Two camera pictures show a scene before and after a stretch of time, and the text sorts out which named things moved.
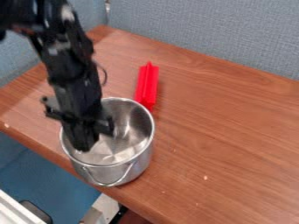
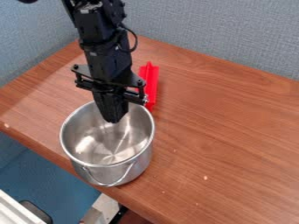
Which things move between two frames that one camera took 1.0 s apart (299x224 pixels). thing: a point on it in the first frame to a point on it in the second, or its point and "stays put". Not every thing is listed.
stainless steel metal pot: x=117 y=160 stays put
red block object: x=146 y=89 stays put
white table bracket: x=103 y=211 stays put
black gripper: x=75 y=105 to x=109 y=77
